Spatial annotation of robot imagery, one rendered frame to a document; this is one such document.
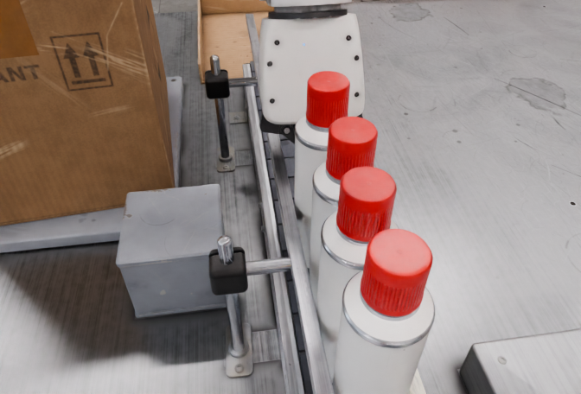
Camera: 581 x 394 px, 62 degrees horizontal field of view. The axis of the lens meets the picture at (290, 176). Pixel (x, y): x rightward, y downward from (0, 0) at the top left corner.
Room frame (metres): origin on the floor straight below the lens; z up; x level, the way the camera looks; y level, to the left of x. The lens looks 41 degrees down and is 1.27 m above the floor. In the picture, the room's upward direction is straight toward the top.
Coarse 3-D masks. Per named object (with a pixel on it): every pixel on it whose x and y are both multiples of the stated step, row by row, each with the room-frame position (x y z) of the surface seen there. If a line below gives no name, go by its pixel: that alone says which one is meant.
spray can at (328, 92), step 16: (320, 80) 0.33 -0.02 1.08; (336, 80) 0.33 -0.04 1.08; (320, 96) 0.31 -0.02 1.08; (336, 96) 0.31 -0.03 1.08; (320, 112) 0.31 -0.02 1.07; (336, 112) 0.31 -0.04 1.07; (304, 128) 0.32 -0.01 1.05; (320, 128) 0.31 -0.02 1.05; (304, 144) 0.31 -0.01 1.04; (320, 144) 0.31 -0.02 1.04; (304, 160) 0.31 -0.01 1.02; (320, 160) 0.30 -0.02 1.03; (304, 176) 0.31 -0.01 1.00; (304, 192) 0.31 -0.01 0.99; (304, 208) 0.31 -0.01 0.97; (304, 224) 0.31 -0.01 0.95; (304, 240) 0.31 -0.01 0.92; (304, 256) 0.31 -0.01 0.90
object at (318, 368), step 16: (256, 32) 0.68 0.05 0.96; (256, 48) 0.63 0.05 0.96; (256, 64) 0.58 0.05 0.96; (272, 144) 0.41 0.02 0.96; (272, 160) 0.38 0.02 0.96; (288, 192) 0.34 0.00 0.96; (288, 208) 0.31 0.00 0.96; (288, 224) 0.29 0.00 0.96; (288, 240) 0.28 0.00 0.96; (304, 272) 0.24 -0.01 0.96; (304, 288) 0.23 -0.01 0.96; (304, 304) 0.21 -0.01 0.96; (304, 320) 0.20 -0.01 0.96; (304, 336) 0.19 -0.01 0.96; (320, 336) 0.19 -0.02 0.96; (320, 352) 0.17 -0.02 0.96; (320, 368) 0.16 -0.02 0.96; (320, 384) 0.15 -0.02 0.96
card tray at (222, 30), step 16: (208, 0) 1.05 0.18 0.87; (224, 0) 1.06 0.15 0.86; (240, 0) 1.06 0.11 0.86; (256, 0) 1.07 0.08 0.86; (208, 16) 1.04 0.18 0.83; (224, 16) 1.04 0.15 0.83; (240, 16) 1.04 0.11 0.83; (256, 16) 1.04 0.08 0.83; (208, 32) 0.96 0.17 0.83; (224, 32) 0.96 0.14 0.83; (240, 32) 0.96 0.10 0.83; (208, 48) 0.89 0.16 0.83; (224, 48) 0.89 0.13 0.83; (240, 48) 0.89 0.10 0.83; (208, 64) 0.82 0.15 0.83; (224, 64) 0.82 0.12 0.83; (240, 64) 0.82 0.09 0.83
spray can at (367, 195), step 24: (360, 168) 0.22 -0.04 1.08; (360, 192) 0.20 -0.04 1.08; (384, 192) 0.20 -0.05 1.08; (336, 216) 0.21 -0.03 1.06; (360, 216) 0.20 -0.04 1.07; (384, 216) 0.20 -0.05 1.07; (336, 240) 0.20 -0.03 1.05; (360, 240) 0.20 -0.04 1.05; (336, 264) 0.19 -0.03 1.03; (360, 264) 0.19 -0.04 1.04; (336, 288) 0.19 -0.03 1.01; (336, 312) 0.19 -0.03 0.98; (336, 336) 0.19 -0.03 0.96
